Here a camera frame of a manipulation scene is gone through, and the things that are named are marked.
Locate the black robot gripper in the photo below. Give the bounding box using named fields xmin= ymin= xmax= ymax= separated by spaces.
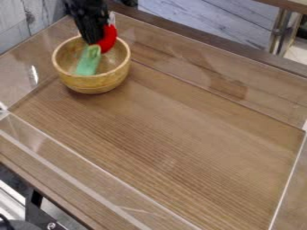
xmin=64 ymin=0 xmax=110 ymax=44

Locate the red plush fruit green stem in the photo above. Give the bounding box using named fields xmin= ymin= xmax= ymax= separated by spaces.
xmin=87 ymin=23 xmax=118 ymax=54

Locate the light wooden bowl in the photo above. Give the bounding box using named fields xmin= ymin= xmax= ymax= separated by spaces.
xmin=52 ymin=36 xmax=131 ymax=94

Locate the green rectangular block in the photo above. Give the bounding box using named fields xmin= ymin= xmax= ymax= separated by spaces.
xmin=76 ymin=46 xmax=100 ymax=75

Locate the clear acrylic tray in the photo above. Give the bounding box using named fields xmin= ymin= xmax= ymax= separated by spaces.
xmin=0 ymin=15 xmax=307 ymax=230

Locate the metal table leg background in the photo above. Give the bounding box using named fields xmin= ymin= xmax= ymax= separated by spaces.
xmin=269 ymin=9 xmax=302 ymax=57

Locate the black metal table bracket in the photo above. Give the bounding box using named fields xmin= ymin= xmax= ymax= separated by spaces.
xmin=26 ymin=190 xmax=67 ymax=230

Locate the black cable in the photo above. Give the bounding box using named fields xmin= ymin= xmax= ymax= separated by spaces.
xmin=0 ymin=214 xmax=14 ymax=230

